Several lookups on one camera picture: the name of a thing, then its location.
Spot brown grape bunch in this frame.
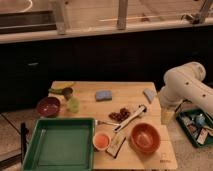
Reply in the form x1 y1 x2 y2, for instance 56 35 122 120
109 108 130 122

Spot small orange cup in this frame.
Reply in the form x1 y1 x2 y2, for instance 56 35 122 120
93 132 111 151

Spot orange bowl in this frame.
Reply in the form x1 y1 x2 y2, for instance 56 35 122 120
130 123 161 155

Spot dark red bowl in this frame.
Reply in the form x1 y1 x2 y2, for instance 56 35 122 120
36 97 61 117

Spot white handled utensil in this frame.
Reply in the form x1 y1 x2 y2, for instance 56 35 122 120
114 105 147 133

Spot grey blue cloth piece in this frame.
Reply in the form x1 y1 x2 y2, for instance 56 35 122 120
143 88 156 103

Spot dark metal cup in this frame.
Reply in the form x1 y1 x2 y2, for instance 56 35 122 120
62 87 73 100

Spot wooden block with stripe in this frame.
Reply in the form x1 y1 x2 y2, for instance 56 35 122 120
107 132 126 158

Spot green bin with items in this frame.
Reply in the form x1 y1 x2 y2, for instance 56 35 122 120
176 109 213 148

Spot metal fork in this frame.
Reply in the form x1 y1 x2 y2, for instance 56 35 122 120
95 120 119 126

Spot light green cup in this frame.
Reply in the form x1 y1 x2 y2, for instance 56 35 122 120
67 97 79 113

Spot wooden cutting board table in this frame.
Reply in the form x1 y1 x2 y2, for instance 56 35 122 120
51 81 177 170

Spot green plastic tray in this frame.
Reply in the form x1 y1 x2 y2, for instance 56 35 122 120
22 118 95 171

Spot blue sponge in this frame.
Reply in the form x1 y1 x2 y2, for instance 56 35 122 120
95 90 112 101

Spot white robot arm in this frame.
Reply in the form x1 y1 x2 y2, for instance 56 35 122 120
158 62 213 125

